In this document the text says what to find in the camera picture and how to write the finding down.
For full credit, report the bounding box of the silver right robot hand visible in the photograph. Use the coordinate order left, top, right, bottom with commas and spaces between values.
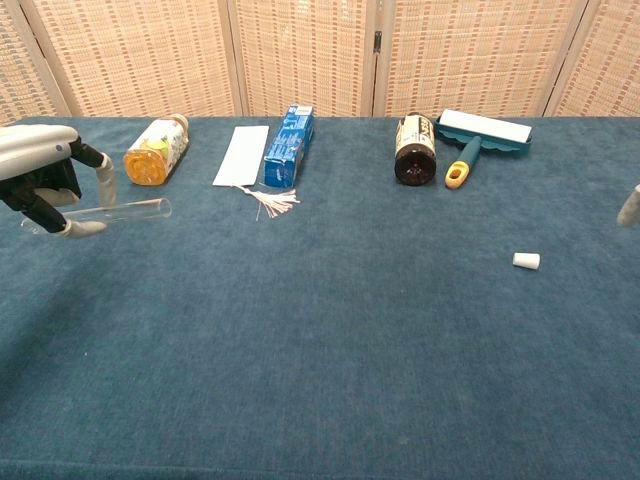
616, 183, 640, 229

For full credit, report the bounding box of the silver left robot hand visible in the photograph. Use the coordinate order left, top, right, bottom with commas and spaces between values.
0, 124, 119, 240

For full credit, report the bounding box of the clear glass test tube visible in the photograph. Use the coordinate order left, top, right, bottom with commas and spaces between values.
20, 197, 173, 236

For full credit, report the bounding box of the yellow tea plastic bottle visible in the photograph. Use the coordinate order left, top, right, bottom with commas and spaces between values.
122, 114, 190, 187

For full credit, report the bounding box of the woven bamboo folding screen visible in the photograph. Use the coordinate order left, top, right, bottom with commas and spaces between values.
0, 0, 640, 127

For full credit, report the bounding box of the teal lint roller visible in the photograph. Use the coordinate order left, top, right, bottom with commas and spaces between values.
432, 109, 534, 190

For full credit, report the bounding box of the white bookmark with tassel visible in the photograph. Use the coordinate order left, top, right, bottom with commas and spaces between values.
212, 125, 302, 222

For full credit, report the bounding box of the dark brown drink bottle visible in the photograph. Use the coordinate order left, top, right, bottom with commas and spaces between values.
393, 113, 438, 186

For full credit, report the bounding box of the blue cardboard box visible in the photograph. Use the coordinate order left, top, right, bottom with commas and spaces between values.
263, 104, 316, 189

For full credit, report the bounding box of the blue tablecloth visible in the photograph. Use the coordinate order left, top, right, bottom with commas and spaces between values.
0, 116, 640, 480

